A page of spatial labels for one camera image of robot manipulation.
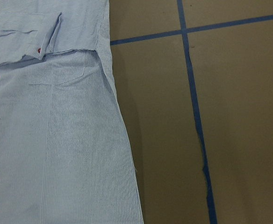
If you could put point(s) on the light blue striped shirt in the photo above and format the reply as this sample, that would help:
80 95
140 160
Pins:
65 156

